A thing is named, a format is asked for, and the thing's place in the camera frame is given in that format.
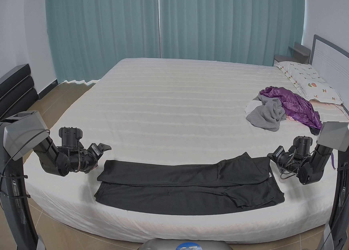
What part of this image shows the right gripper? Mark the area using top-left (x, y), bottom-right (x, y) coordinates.
top-left (267, 153), bottom-right (290, 168)

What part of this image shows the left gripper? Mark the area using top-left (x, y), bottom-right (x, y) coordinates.
top-left (87, 143), bottom-right (113, 161)

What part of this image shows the black T-shirt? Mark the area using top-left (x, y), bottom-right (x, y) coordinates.
top-left (94, 152), bottom-right (285, 215)

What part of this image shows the bed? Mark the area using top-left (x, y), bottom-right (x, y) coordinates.
top-left (23, 34), bottom-right (349, 244)

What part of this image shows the grey garment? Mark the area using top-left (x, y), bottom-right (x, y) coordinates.
top-left (246, 96), bottom-right (287, 132)

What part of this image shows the purple satin garment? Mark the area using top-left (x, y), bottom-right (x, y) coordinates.
top-left (258, 86), bottom-right (337, 171)

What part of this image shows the white garment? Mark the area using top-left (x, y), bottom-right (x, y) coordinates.
top-left (245, 100), bottom-right (262, 115)

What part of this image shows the white printed pillow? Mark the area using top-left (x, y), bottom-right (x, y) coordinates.
top-left (274, 61), bottom-right (343, 105)

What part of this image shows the black chest of drawers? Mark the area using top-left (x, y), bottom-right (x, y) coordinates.
top-left (0, 64), bottom-right (38, 120)

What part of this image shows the grey bedside table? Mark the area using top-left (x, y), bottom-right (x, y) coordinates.
top-left (274, 42), bottom-right (311, 65)

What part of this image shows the blue-green curtain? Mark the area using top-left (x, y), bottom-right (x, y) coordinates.
top-left (159, 0), bottom-right (306, 67)
top-left (46, 0), bottom-right (161, 83)

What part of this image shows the black cable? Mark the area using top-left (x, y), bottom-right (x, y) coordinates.
top-left (279, 171), bottom-right (299, 181)

